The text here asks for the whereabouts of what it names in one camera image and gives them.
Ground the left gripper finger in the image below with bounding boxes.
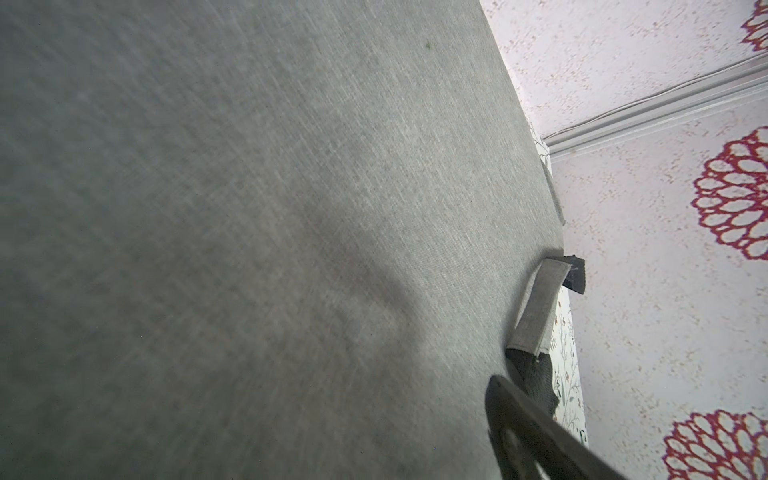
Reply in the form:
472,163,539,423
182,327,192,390
485,375,623,479

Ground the grey laptop bag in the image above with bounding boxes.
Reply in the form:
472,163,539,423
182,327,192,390
1,1,563,479

